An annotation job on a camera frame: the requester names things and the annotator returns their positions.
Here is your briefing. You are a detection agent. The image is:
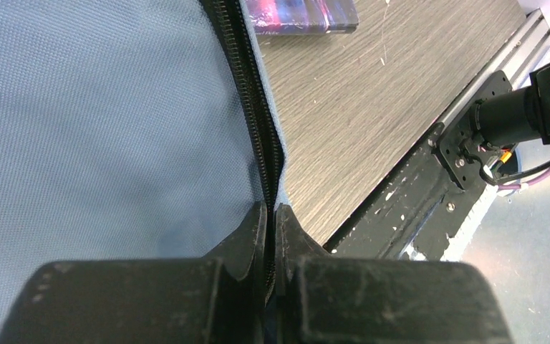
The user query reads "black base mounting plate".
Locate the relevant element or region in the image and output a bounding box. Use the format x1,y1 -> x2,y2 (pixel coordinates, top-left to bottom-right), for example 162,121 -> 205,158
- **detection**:
324,70 -> 512,260

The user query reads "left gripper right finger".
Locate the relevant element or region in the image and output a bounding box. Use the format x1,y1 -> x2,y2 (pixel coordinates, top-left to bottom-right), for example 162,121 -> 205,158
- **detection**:
274,204 -> 513,343

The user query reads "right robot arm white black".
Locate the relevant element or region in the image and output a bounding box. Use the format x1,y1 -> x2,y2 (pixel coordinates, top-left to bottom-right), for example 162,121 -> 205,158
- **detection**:
469,63 -> 550,147

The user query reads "purple galaxy cover book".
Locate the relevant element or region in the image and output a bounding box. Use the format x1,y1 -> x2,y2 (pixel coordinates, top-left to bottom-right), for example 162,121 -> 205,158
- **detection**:
246,0 -> 360,35

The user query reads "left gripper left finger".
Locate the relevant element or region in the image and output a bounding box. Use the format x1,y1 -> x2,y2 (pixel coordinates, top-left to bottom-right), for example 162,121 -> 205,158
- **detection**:
0,202 -> 268,343

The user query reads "blue fabric backpack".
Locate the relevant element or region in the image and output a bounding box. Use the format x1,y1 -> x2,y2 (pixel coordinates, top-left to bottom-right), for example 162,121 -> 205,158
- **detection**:
0,1 -> 287,312

